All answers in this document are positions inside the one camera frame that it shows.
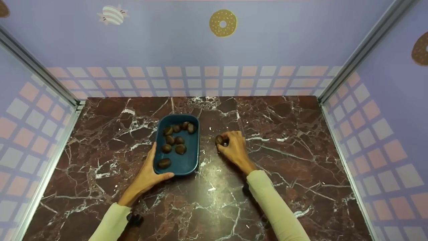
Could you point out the blue oblong plastic tray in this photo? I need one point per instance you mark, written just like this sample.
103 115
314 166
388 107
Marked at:
189 157

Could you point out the person's right thumb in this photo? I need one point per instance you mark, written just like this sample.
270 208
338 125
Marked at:
222 150

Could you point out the person's left thumb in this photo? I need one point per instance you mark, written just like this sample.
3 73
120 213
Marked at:
166 175

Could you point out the person's left forearm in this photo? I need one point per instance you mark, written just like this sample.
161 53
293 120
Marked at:
112 222

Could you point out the person's left hand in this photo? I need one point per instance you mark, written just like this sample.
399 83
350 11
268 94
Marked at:
143 180

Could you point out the single brown chestnut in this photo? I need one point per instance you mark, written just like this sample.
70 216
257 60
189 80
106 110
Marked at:
219 139

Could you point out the group of brown chestnuts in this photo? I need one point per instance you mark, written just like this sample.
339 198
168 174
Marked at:
180 149

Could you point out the person's right hand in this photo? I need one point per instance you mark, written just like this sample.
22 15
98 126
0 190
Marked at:
236 151

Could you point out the person's right fingers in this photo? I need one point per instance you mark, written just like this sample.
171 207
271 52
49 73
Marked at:
233 136

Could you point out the person's right forearm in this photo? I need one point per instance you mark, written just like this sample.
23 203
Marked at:
276 207

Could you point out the person's left index finger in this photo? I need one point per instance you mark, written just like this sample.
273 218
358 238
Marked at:
152 154

